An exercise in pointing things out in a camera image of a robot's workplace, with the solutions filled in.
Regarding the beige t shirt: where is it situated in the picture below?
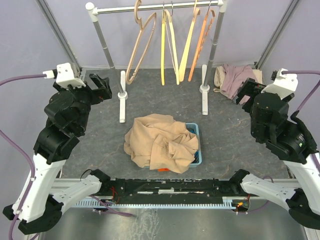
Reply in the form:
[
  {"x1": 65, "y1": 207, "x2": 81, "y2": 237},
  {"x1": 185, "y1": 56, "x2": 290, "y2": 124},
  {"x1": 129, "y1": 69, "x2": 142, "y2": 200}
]
[{"x1": 123, "y1": 113, "x2": 199, "y2": 174}]

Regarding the orange hanger of blue shirt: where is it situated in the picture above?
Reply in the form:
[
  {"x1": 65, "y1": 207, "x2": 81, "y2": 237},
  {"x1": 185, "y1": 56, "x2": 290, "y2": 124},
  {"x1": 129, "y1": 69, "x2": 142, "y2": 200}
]
[{"x1": 188, "y1": 3, "x2": 216, "y2": 82}]

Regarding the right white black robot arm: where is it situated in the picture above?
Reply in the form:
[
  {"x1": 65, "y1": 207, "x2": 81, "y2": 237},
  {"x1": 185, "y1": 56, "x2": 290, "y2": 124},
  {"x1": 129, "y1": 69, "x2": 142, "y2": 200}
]
[{"x1": 229, "y1": 78, "x2": 320, "y2": 230}]

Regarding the white hanger of grey shirt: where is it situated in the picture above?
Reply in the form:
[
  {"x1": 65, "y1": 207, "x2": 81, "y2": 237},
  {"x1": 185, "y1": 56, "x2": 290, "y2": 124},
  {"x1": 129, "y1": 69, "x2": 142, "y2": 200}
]
[{"x1": 163, "y1": 8, "x2": 180, "y2": 85}]

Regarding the beige plastic hanger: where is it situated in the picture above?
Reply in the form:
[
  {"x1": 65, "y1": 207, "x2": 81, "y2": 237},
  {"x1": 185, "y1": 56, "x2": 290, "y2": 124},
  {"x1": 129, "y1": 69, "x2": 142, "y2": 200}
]
[{"x1": 178, "y1": 0, "x2": 200, "y2": 83}]

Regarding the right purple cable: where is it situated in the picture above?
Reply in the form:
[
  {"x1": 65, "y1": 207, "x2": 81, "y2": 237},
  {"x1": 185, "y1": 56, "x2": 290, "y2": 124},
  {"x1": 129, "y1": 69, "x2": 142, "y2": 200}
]
[{"x1": 246, "y1": 69, "x2": 320, "y2": 215}]

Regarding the orange t shirt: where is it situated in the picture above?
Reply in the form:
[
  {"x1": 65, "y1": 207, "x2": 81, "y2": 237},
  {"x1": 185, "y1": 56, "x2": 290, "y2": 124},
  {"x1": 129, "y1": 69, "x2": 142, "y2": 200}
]
[{"x1": 158, "y1": 168, "x2": 170, "y2": 172}]

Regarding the light blue plastic basket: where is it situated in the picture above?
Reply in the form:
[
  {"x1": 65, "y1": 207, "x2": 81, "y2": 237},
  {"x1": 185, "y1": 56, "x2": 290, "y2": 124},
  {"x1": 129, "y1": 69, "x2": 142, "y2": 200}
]
[{"x1": 185, "y1": 123, "x2": 202, "y2": 168}]

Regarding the metal clothes rack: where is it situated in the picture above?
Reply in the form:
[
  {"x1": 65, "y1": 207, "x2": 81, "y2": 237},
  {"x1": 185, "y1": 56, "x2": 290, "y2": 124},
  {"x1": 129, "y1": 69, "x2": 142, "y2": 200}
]
[{"x1": 85, "y1": 0, "x2": 227, "y2": 123}]

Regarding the yellow hanger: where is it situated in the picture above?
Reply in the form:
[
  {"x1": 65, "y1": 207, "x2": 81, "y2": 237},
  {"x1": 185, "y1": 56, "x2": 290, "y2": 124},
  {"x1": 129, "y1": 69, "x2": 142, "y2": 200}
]
[{"x1": 160, "y1": 8, "x2": 166, "y2": 86}]

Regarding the cream garment on floor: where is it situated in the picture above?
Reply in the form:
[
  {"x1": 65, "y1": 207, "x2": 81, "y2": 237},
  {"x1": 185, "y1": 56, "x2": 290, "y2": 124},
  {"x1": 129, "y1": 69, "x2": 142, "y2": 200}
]
[{"x1": 213, "y1": 66, "x2": 226, "y2": 93}]

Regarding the beige hanger of beige shirt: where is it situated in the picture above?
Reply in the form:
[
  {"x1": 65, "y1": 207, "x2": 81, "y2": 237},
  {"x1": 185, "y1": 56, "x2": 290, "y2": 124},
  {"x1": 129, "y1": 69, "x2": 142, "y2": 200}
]
[{"x1": 125, "y1": 0, "x2": 157, "y2": 85}]

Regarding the light blue cable duct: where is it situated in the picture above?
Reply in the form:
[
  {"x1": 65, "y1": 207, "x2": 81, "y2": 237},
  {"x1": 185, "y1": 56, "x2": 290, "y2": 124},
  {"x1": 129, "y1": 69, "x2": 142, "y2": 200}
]
[{"x1": 73, "y1": 196, "x2": 238, "y2": 210}]

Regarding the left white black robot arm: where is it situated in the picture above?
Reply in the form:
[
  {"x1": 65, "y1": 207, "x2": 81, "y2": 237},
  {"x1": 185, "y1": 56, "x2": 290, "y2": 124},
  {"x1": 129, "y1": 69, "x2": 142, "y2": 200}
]
[{"x1": 2, "y1": 73, "x2": 112, "y2": 235}]

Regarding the mauve clothes pile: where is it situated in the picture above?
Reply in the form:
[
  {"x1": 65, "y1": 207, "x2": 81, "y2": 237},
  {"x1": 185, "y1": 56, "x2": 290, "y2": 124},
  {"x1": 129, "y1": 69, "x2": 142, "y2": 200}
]
[{"x1": 220, "y1": 63, "x2": 257, "y2": 100}]

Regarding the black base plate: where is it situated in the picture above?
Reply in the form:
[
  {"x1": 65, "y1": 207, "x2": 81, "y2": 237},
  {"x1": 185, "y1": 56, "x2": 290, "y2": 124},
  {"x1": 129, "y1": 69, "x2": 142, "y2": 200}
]
[{"x1": 94, "y1": 169, "x2": 250, "y2": 205}]

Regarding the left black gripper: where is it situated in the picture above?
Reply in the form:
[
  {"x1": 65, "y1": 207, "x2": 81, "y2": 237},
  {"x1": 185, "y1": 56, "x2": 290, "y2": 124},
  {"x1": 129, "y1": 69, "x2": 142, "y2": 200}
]
[{"x1": 56, "y1": 71, "x2": 114, "y2": 132}]

